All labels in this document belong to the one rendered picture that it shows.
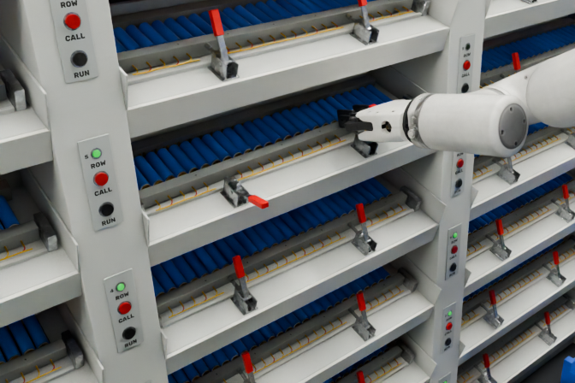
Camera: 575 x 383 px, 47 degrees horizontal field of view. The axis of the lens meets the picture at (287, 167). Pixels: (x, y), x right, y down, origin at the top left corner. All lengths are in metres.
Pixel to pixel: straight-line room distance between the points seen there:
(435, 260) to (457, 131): 0.50
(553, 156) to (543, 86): 0.84
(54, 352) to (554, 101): 0.74
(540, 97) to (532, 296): 1.06
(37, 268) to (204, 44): 0.37
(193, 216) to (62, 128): 0.25
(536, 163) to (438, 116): 0.69
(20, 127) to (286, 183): 0.42
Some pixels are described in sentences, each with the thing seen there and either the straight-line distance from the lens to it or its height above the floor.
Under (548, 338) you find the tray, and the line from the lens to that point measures 2.01.
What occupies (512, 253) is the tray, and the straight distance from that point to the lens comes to 1.63.
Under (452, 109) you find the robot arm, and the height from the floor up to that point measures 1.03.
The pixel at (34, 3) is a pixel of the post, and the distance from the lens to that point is 0.77.
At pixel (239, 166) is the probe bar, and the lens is 1.02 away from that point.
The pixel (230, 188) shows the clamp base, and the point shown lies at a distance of 0.97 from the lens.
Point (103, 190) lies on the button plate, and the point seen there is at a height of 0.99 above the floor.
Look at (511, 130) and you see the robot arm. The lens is 0.92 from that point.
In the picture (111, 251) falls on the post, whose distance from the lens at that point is 0.89.
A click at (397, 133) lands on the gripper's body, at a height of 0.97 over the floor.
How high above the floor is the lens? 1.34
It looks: 24 degrees down
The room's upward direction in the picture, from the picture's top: 3 degrees counter-clockwise
